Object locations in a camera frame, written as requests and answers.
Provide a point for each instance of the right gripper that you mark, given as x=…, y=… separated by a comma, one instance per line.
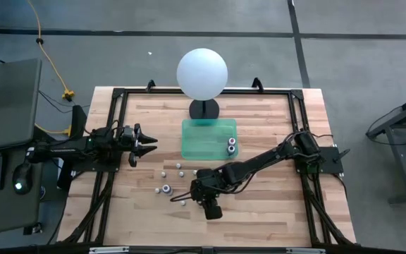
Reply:
x=206, y=187

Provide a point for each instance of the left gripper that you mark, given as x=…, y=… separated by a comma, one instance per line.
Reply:
x=134, y=155

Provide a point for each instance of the large black Chefmaster bottle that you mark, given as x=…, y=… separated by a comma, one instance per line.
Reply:
x=231, y=150

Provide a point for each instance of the teal translucent plastic bin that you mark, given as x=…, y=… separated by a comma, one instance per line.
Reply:
x=203, y=141

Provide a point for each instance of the large pink Chefmaster bottle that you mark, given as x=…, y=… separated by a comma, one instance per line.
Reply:
x=231, y=141

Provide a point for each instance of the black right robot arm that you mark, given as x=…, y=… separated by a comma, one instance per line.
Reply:
x=266, y=157

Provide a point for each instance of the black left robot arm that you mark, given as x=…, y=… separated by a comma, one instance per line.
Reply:
x=65, y=150

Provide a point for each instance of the black hook clamp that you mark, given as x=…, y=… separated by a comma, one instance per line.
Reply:
x=257, y=85
x=151, y=86

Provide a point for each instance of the black upright stand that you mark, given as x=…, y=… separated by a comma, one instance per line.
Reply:
x=78, y=118

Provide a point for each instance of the white globe lamp black stand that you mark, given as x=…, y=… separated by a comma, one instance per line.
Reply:
x=202, y=74

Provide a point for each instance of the black computer mouse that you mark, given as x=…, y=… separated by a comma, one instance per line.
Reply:
x=22, y=178

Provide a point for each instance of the grey side desk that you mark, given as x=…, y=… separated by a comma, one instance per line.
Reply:
x=5, y=211

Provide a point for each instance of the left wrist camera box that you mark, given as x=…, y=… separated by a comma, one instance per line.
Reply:
x=127, y=132

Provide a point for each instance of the silver bracket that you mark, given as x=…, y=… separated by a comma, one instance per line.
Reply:
x=109, y=250
x=305, y=251

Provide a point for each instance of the black aluminium rig frame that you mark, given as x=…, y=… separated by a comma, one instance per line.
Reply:
x=277, y=92

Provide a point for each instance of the black metal cart frame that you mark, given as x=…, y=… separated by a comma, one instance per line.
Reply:
x=399, y=166

